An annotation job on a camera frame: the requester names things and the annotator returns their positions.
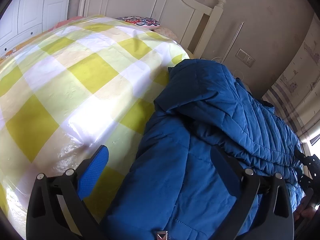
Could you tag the sailboat print curtain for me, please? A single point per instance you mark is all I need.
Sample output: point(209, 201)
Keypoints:
point(295, 94)

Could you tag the right hand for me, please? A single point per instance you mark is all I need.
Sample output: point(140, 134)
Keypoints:
point(307, 212)

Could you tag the silver lamp pole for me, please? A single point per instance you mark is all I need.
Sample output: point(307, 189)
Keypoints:
point(232, 42)

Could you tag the white wardrobe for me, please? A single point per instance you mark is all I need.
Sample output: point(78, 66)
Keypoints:
point(24, 19)

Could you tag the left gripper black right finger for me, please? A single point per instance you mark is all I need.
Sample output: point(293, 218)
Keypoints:
point(274, 217)

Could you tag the blue puffer jacket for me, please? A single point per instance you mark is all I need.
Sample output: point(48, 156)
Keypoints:
point(173, 184)

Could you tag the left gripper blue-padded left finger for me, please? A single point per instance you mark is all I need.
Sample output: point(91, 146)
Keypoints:
point(56, 207)

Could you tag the white wooden headboard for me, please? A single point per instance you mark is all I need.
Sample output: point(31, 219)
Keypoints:
point(192, 22)

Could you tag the colourful patterned pillow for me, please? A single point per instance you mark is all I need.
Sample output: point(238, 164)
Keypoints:
point(144, 22)

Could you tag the yellow checked bed quilt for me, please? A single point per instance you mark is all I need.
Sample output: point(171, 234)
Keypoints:
point(88, 83)

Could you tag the wall switch and socket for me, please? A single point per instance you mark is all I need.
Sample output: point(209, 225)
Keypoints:
point(245, 58)

